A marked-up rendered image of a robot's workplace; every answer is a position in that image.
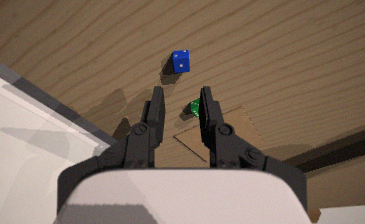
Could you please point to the green die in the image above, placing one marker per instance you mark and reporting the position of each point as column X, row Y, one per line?
column 194, row 105

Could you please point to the blue die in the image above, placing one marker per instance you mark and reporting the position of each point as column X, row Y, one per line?
column 180, row 60

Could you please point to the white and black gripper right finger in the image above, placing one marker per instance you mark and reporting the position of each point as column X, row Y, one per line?
column 231, row 151

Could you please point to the brown flat mat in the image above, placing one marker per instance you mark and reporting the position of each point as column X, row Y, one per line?
column 236, row 117

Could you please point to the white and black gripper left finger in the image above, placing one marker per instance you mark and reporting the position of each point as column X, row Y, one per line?
column 132, row 151

